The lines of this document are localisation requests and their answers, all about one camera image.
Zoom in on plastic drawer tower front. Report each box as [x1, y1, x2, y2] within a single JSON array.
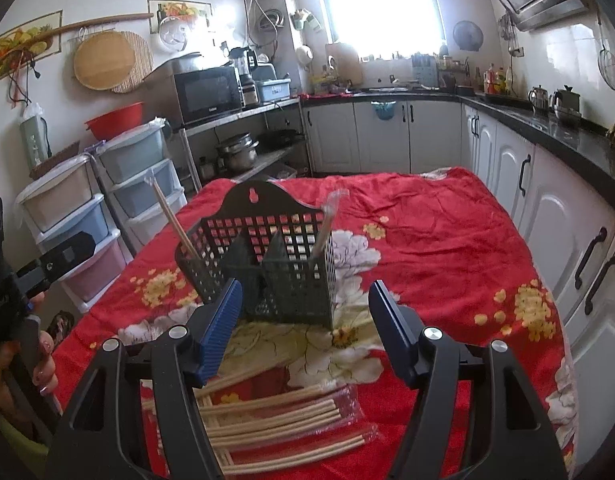
[[15, 154, 133, 314]]

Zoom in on chopstick pair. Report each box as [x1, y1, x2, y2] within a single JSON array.
[[222, 431, 377, 476], [207, 398, 361, 448], [198, 380, 343, 416]]

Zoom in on black plastic utensil basket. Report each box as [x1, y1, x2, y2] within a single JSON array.
[[175, 181, 336, 330]]

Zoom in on round bamboo tray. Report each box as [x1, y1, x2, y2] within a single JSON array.
[[73, 32, 136, 91]]

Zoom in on steel cooking pot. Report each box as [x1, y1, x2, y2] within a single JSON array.
[[216, 132, 259, 174]]

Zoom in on steel kettle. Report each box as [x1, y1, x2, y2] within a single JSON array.
[[550, 84, 582, 125]]

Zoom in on red plastic basin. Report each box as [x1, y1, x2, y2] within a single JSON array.
[[85, 102, 144, 141]]

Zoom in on chopsticks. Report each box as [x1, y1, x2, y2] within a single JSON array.
[[311, 188, 349, 258], [145, 171, 200, 260]]

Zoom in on red floral tablecloth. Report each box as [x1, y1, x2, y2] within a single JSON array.
[[54, 168, 577, 479]]

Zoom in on plastic drawer tower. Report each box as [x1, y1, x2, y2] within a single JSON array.
[[15, 154, 133, 314], [94, 117, 187, 247]]

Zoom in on person's left hand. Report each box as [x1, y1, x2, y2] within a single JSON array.
[[0, 291, 60, 396]]

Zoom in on plastic drawer tower rear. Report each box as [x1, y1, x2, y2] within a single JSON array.
[[94, 117, 187, 247]]

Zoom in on black microwave oven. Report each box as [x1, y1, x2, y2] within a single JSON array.
[[174, 65, 242, 126]]

